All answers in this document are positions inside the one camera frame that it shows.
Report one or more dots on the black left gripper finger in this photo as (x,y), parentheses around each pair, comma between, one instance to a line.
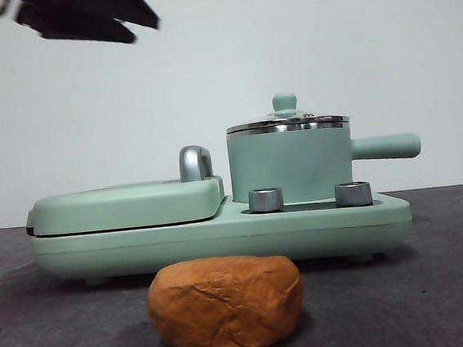
(125,5)
(78,26)

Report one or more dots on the glass lid with green knob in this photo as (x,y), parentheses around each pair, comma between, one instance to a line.
(285,102)

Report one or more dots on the brown potato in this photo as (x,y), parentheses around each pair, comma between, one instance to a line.
(228,305)

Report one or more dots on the mint green griddle cover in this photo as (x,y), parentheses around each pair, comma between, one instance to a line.
(116,209)

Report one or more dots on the silver control dial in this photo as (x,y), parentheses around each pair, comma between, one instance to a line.
(266,201)
(352,194)

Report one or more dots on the mint green breakfast machine base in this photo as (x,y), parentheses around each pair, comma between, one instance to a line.
(222,244)

